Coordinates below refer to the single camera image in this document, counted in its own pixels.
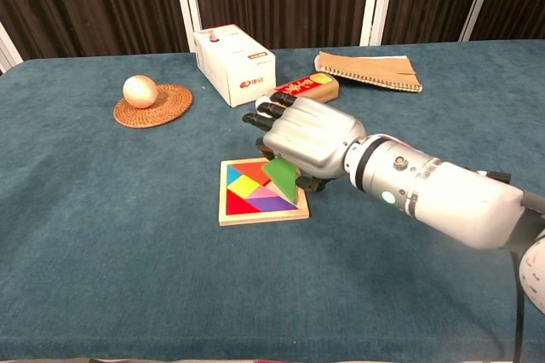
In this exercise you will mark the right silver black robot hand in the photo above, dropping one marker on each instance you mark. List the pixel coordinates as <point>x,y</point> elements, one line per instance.
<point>311,133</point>

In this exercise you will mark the green triangle tangram piece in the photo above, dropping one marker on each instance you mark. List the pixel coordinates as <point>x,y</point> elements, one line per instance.
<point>283,175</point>

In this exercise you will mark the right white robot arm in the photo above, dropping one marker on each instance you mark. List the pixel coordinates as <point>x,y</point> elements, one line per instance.
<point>447,197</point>

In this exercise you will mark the orange triangle tangram piece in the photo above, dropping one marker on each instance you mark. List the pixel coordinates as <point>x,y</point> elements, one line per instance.
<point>251,170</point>

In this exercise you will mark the pink triangle tangram piece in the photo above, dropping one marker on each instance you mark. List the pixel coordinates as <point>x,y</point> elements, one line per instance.
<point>259,193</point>

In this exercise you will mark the purple parallelogram tangram piece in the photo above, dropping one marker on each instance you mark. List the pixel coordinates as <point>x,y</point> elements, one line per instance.
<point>272,204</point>

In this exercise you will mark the yellow square tangram piece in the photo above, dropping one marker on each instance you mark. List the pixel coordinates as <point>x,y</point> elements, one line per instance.
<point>244,186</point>

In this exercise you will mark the blue triangle tangram piece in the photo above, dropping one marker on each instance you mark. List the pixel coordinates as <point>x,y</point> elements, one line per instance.
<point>232,174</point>

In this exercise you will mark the wooden tangram puzzle tray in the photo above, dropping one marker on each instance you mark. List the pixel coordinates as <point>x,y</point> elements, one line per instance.
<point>264,219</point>

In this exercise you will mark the red triangle tangram piece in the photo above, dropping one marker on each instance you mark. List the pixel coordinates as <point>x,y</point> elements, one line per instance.
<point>236,205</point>

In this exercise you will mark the brown bottle with red label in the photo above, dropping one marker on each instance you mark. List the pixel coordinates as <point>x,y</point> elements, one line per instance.
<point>323,86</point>

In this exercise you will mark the kraft spiral notebook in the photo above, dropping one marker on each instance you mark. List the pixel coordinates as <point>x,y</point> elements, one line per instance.
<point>366,67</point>

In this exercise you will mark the white cardboard box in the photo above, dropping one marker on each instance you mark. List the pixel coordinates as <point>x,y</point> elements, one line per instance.
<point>238,65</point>

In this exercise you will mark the round woven rattan coaster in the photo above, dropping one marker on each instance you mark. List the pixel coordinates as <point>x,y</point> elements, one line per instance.
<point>170,103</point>

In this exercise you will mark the pale wooden ball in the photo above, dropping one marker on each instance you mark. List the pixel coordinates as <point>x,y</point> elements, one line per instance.
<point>140,91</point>

